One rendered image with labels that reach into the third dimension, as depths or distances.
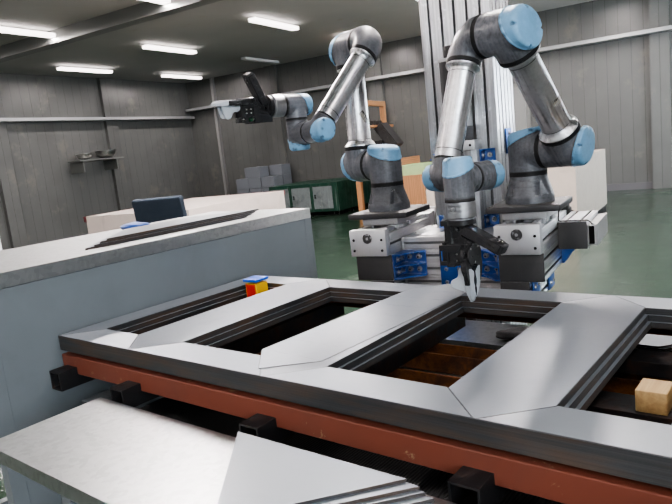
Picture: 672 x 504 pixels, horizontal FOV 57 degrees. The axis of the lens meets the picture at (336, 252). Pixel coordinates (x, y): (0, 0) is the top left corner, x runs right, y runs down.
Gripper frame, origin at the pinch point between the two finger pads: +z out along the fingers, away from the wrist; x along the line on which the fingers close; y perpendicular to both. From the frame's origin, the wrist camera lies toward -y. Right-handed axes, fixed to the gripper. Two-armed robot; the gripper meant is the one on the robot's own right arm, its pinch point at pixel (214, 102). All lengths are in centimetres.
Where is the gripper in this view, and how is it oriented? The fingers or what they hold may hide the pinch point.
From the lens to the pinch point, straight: 205.7
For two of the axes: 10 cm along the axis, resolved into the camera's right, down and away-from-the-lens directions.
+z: -8.2, 1.8, -5.5
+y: 0.3, 9.6, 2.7
